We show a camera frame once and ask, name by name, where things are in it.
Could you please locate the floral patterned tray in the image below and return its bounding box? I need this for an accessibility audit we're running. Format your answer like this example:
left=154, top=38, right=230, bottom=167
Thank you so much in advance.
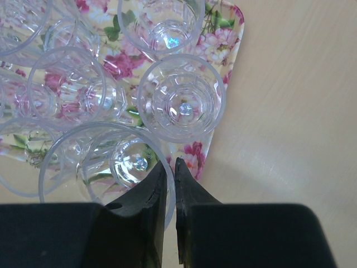
left=0, top=0, right=247, bottom=196

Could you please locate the small clear glass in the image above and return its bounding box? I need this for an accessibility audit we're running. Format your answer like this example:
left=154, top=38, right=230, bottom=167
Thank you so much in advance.
left=26, top=46, right=128, bottom=131

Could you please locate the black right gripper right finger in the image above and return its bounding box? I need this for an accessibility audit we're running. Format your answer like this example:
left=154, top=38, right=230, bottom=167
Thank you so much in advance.
left=175, top=158, right=336, bottom=267

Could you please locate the clear faceted glass tumbler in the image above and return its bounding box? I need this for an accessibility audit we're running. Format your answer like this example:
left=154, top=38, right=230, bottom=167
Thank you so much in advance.
left=117, top=0, right=205, bottom=61

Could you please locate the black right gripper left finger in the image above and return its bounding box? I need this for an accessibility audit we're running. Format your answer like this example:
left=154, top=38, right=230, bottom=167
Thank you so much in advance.
left=1, top=163, right=167, bottom=267

